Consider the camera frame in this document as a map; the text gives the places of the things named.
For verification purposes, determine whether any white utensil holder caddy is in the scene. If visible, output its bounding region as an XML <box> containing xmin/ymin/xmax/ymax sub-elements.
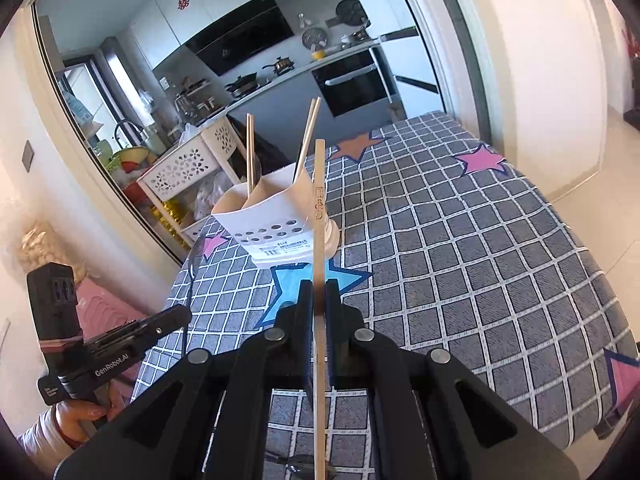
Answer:
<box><xmin>212</xmin><ymin>164</ymin><xmax>314</xmax><ymax>269</ymax></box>

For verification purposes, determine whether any grey checkered tablecloth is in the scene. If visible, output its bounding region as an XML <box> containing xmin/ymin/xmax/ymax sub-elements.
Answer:
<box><xmin>130</xmin><ymin>109</ymin><xmax>640</xmax><ymax>480</ymax></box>

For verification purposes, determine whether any bamboo chopstick blue pattern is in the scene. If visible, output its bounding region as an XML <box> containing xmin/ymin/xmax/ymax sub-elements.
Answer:
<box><xmin>292</xmin><ymin>96</ymin><xmax>319</xmax><ymax>183</ymax></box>

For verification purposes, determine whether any cream perforated storage rack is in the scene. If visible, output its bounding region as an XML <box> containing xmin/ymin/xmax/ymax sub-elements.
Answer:
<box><xmin>137</xmin><ymin>114</ymin><xmax>246</xmax><ymax>247</ymax></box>

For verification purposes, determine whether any black range hood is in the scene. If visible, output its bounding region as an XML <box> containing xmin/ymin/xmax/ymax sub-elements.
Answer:
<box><xmin>186</xmin><ymin>0</ymin><xmax>294</xmax><ymax>76</ymax></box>

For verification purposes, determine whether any white refrigerator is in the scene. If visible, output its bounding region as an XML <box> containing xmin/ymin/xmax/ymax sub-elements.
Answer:
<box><xmin>359</xmin><ymin>0</ymin><xmax>445</xmax><ymax>118</ymax></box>

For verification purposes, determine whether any black wok on stove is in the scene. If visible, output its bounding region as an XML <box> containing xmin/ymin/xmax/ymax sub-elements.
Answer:
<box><xmin>224</xmin><ymin>73</ymin><xmax>259</xmax><ymax>99</ymax></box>

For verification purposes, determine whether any thin bamboo chopstick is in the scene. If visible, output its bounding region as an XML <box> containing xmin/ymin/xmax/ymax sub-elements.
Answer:
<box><xmin>298</xmin><ymin>96</ymin><xmax>324</xmax><ymax>172</ymax></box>

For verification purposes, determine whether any person's left hand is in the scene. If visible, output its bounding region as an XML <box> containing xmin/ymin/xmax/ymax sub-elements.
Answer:
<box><xmin>55</xmin><ymin>388</ymin><xmax>125</xmax><ymax>446</ymax></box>

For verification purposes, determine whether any long bamboo chopstick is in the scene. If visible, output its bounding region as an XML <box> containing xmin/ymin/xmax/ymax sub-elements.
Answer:
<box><xmin>245</xmin><ymin>113</ymin><xmax>255</xmax><ymax>196</ymax></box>

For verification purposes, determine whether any black handheld camera grip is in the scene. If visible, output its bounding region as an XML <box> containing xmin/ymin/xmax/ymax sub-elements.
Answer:
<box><xmin>27</xmin><ymin>262</ymin><xmax>100</xmax><ymax>406</ymax></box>

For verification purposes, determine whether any black built-in oven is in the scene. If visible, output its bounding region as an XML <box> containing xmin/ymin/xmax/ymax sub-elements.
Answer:
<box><xmin>311</xmin><ymin>47</ymin><xmax>393</xmax><ymax>117</ymax></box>

